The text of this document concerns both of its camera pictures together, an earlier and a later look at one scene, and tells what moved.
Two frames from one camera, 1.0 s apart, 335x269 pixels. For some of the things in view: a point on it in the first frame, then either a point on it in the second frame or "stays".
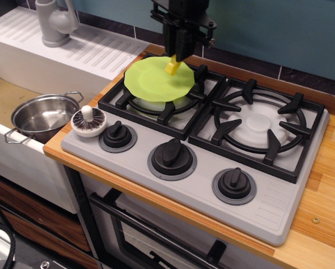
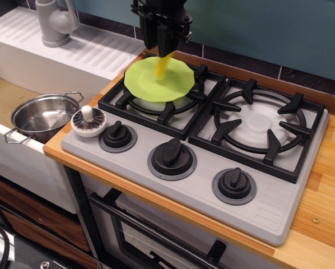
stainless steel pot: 37,117 stays
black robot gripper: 180,41 → 163,22
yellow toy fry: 173,65 → 162,66
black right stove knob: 234,186 stays
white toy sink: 21,68 stays
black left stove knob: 117,138 stays
